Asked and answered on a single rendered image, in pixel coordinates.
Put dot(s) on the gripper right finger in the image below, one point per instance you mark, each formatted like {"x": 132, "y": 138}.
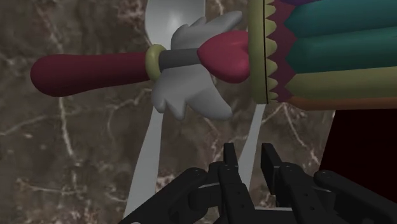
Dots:
{"x": 297, "y": 192}

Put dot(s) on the colourful striped toy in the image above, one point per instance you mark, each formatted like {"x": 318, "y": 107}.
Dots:
{"x": 335, "y": 52}

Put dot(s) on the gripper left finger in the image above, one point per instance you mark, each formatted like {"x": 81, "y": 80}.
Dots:
{"x": 231, "y": 192}

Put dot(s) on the silver cutlery piece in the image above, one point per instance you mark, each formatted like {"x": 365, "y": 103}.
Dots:
{"x": 252, "y": 139}

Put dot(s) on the red heart winged toy wand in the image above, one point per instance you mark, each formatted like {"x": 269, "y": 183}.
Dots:
{"x": 90, "y": 74}

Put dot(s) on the silver spoon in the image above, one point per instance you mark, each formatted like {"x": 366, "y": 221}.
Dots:
{"x": 169, "y": 18}

